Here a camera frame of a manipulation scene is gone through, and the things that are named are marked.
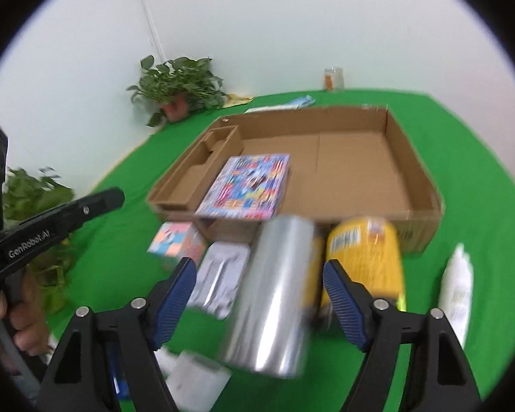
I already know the pastel puzzle cube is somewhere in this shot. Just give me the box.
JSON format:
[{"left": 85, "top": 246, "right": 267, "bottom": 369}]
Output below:
[{"left": 147, "top": 222, "right": 207, "bottom": 269}]

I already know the cardboard box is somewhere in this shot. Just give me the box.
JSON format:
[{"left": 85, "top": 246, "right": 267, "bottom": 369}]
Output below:
[{"left": 147, "top": 105, "right": 444, "bottom": 258}]

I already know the white wall cable conduit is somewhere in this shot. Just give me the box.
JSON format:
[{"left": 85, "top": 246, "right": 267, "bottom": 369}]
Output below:
[{"left": 133, "top": 0, "right": 164, "bottom": 67}]

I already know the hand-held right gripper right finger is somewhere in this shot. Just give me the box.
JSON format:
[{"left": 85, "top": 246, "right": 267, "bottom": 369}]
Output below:
[{"left": 323, "top": 259, "right": 484, "bottom": 412}]

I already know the yellow cloth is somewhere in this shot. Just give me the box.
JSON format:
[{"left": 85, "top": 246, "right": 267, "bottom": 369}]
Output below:
[{"left": 225, "top": 93, "right": 255, "bottom": 108}]

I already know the colourful printed flat box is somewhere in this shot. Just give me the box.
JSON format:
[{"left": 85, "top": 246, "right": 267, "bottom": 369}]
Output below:
[{"left": 195, "top": 153, "right": 291, "bottom": 221}]

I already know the white plastic bottle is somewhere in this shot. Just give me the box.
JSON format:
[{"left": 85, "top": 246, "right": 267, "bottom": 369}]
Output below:
[{"left": 438, "top": 244, "right": 474, "bottom": 348}]

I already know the small white box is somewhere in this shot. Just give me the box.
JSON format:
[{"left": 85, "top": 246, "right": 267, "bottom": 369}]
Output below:
[{"left": 167, "top": 351, "right": 232, "bottom": 412}]

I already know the person's left hand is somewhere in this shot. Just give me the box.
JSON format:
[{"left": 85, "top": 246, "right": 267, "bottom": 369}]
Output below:
[{"left": 0, "top": 292, "right": 49, "bottom": 353}]

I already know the small orange labelled packet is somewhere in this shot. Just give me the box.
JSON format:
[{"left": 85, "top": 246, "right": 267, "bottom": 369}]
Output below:
[{"left": 324, "top": 67, "right": 345, "bottom": 92}]

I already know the leafy green potted plant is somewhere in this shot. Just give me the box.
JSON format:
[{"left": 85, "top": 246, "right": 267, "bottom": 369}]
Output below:
[{"left": 2, "top": 167, "right": 83, "bottom": 314}]

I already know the green tablecloth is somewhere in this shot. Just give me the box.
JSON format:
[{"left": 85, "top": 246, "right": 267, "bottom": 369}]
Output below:
[{"left": 47, "top": 89, "right": 515, "bottom": 412}]

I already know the yellow can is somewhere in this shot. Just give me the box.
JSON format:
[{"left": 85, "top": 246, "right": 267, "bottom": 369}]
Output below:
[{"left": 315, "top": 217, "right": 407, "bottom": 332}]

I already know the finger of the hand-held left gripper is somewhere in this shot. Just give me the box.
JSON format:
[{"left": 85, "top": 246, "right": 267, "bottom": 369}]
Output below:
[{"left": 54, "top": 187, "right": 125, "bottom": 242}]

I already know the white blister pack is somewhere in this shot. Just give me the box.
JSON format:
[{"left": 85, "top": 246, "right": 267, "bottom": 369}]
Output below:
[{"left": 186, "top": 241, "right": 250, "bottom": 319}]

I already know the light blue packet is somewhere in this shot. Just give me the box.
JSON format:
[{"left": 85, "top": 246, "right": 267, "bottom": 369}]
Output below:
[{"left": 244, "top": 95, "right": 316, "bottom": 114}]

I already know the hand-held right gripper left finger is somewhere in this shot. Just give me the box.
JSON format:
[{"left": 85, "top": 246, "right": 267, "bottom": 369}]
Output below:
[{"left": 38, "top": 257, "right": 197, "bottom": 412}]

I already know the potted plant in red pot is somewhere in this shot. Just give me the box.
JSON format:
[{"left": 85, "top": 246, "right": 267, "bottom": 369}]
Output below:
[{"left": 126, "top": 55, "right": 228, "bottom": 127}]

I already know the silver metal can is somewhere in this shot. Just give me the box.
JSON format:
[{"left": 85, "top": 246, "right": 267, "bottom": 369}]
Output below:
[{"left": 218, "top": 215, "right": 316, "bottom": 379}]

